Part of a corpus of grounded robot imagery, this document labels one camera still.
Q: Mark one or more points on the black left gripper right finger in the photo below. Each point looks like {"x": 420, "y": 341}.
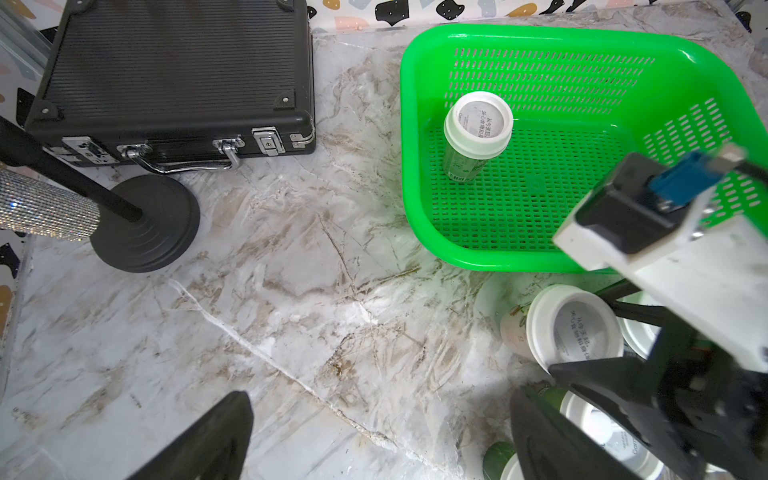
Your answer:
{"x": 551, "y": 446}

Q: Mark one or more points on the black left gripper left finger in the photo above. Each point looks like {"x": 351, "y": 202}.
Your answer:
{"x": 214, "y": 447}

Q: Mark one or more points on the black microphone stand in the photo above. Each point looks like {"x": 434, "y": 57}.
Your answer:
{"x": 146, "y": 222}

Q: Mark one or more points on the black ribbed hard case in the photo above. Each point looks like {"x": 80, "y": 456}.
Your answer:
{"x": 177, "y": 86}

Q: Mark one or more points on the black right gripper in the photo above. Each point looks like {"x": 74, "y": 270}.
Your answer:
{"x": 689, "y": 403}

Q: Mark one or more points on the rhinestone silver microphone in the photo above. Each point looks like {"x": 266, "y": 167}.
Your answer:
{"x": 34, "y": 207}

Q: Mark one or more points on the green plastic basket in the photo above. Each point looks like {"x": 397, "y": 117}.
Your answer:
{"x": 581, "y": 99}

